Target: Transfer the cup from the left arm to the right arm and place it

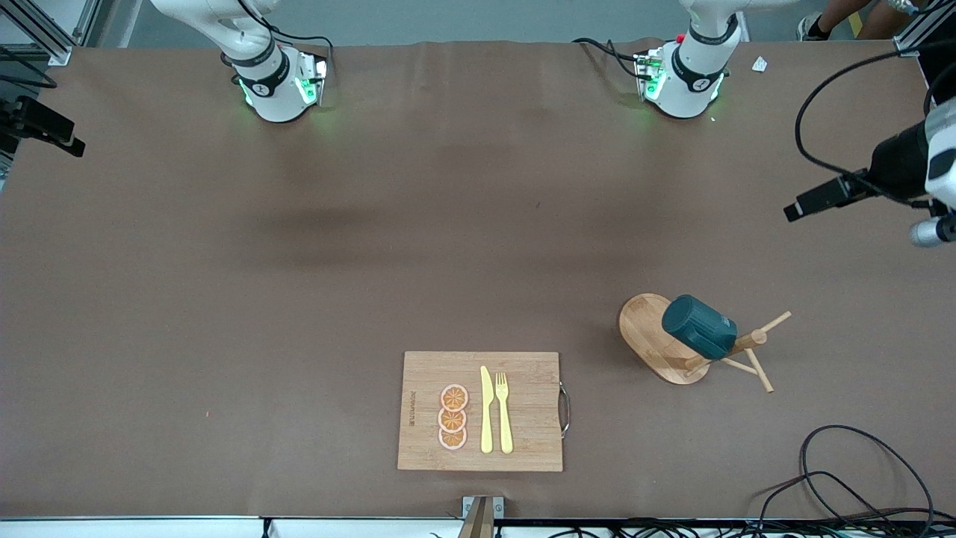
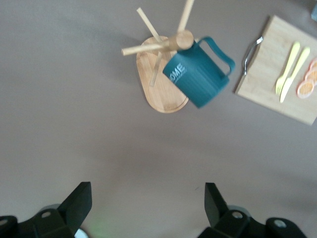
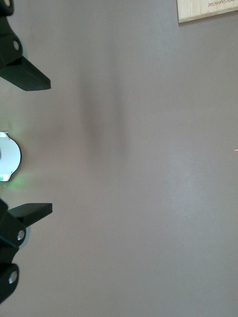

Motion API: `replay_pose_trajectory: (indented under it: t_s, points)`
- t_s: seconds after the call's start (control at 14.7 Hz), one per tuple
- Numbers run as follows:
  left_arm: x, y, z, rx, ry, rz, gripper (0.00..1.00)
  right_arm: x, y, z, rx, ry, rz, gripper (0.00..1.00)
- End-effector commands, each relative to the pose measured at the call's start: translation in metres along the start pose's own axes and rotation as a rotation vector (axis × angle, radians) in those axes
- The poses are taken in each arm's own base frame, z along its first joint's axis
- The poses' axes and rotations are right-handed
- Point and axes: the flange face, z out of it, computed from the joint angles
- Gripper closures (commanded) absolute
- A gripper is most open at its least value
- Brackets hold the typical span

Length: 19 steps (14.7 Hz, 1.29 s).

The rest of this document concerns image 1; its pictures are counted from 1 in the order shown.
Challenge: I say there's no yellow plastic knife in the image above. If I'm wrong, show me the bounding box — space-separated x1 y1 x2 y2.
480 365 495 454

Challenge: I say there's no black arm base cable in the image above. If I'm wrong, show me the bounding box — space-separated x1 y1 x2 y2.
235 0 335 83
573 37 645 80

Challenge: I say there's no yellow plastic fork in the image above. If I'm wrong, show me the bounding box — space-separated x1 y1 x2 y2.
495 371 515 455

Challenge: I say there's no black looped cable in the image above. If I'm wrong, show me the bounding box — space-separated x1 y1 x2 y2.
799 424 938 528
747 469 890 538

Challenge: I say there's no black left arm base cable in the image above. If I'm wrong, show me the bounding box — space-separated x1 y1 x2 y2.
573 37 645 80

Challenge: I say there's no teal ribbed metal cup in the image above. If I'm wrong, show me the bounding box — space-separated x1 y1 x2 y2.
661 294 739 361

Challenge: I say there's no black right arm base cable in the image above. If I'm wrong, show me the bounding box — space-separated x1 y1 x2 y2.
235 0 335 83

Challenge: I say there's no wooden mug tree stand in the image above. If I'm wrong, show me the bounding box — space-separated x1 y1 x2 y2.
618 293 792 394

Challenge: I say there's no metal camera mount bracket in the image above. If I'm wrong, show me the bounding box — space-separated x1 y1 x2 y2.
457 495 506 538

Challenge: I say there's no person leg with shoe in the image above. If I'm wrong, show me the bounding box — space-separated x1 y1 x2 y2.
795 0 921 43

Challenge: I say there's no bamboo cutting board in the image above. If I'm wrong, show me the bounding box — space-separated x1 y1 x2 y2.
397 351 571 473

